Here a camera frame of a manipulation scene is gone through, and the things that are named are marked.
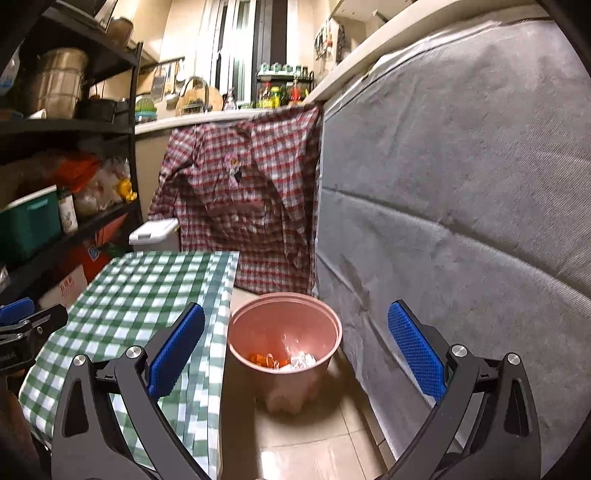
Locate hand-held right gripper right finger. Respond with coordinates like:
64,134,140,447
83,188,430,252
385,300,542,480

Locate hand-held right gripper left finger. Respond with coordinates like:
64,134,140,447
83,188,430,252
51,302,218,480

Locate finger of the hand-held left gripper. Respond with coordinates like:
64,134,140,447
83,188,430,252
0,305,68,344
0,298,37,326

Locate pink plastic bin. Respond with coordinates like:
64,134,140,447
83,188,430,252
228,292,343,414

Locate green checkered tablecloth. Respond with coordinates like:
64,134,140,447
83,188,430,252
18,250,241,480

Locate red cardboard box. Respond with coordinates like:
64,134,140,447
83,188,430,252
69,231,121,282

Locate teal storage box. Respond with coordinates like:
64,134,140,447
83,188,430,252
0,185,63,268

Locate labelled glass jar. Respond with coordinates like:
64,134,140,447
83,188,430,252
58,187,79,235

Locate white lidded bin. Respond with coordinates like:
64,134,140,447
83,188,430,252
128,218,181,252

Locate white plastic bags bundle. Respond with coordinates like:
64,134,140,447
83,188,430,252
74,159,132,217

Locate red plastic bag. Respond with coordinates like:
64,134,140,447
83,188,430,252
55,154,100,190

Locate yellow figurine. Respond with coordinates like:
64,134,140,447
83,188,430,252
115,178,138,203

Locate red plaid shirt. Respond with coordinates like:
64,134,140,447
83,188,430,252
147,104,324,296

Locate grey fabric cover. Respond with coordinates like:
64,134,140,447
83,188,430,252
314,18,591,462

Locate black shelf rack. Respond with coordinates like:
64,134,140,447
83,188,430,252
0,0,145,305

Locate black cooking pot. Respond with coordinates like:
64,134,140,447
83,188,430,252
76,97,118,123

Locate white kitchen counter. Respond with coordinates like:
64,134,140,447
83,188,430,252
134,0,550,134

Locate large steel pot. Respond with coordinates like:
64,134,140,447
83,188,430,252
25,47,89,120

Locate stack of green plates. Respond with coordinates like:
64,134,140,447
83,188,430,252
134,95,158,123

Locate wooden cutting board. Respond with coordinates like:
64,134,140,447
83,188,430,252
175,85,223,116

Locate steel kitchen faucet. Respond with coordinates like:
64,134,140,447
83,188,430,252
178,76,211,112

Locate brown bowl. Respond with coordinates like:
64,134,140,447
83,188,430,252
106,17,134,47

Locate black spice rack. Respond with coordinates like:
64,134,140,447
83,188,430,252
256,62,317,109

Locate hanging kitchen utensils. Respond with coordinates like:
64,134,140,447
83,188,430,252
314,21,347,63

